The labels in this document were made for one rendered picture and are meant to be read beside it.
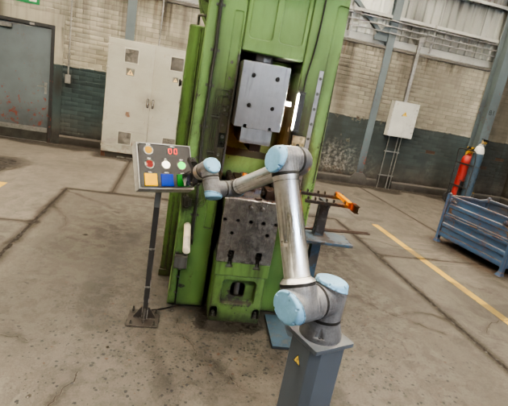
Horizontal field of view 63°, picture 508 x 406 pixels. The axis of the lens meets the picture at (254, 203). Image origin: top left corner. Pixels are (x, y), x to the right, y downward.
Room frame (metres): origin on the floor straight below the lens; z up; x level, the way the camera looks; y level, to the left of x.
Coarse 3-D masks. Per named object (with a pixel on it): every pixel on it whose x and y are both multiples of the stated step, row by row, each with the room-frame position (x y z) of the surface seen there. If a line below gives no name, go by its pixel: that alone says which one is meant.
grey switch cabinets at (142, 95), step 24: (120, 48) 7.48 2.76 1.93; (144, 48) 7.56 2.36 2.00; (168, 48) 7.65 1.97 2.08; (120, 72) 7.49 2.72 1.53; (144, 72) 7.57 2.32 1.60; (168, 72) 7.66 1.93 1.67; (120, 96) 7.49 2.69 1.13; (144, 96) 7.58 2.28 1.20; (168, 96) 7.67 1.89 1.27; (120, 120) 7.50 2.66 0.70; (144, 120) 7.58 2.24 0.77; (168, 120) 7.68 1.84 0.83; (120, 144) 7.50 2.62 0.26
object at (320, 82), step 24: (336, 0) 2.84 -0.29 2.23; (312, 24) 2.82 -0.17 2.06; (336, 24) 2.86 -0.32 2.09; (312, 48) 2.83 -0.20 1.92; (336, 48) 2.86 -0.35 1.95; (312, 72) 2.83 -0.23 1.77; (336, 72) 2.87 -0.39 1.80; (288, 96) 3.08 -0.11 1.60; (312, 96) 2.84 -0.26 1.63; (288, 120) 2.94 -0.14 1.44; (312, 120) 2.85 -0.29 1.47; (288, 144) 2.82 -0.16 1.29; (312, 144) 2.86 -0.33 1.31; (312, 168) 2.87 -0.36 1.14; (312, 192) 2.87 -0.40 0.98; (264, 288) 2.83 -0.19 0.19
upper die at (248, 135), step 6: (234, 126) 3.02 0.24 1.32; (240, 126) 2.65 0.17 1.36; (234, 132) 2.97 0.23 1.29; (240, 132) 2.62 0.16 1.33; (246, 132) 2.62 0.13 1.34; (252, 132) 2.63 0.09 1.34; (258, 132) 2.64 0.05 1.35; (264, 132) 2.65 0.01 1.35; (270, 132) 2.65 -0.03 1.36; (240, 138) 2.62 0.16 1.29; (246, 138) 2.63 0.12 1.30; (252, 138) 2.63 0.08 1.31; (258, 138) 2.64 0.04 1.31; (264, 138) 2.65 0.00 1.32; (270, 138) 2.65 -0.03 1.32; (258, 144) 2.64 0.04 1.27; (264, 144) 2.65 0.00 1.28
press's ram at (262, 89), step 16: (240, 64) 2.75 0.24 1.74; (256, 64) 2.62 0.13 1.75; (272, 64) 2.64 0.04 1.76; (240, 80) 2.61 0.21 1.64; (256, 80) 2.63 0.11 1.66; (272, 80) 2.64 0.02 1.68; (288, 80) 2.66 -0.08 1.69; (240, 96) 2.61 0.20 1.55; (256, 96) 2.63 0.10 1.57; (272, 96) 2.65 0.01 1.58; (240, 112) 2.61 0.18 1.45; (256, 112) 2.63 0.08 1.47; (272, 112) 2.65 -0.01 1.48; (256, 128) 2.64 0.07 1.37; (272, 128) 2.65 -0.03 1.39
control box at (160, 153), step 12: (144, 144) 2.36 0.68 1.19; (156, 144) 2.41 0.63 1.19; (168, 144) 2.45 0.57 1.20; (132, 156) 2.37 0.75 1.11; (144, 156) 2.33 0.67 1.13; (156, 156) 2.37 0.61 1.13; (168, 156) 2.42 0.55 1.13; (180, 156) 2.46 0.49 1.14; (144, 168) 2.30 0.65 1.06; (156, 168) 2.34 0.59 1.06; (168, 168) 2.38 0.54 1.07; (180, 168) 2.43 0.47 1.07; (156, 192) 2.35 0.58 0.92; (168, 192) 2.39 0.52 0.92; (180, 192) 2.43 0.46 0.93
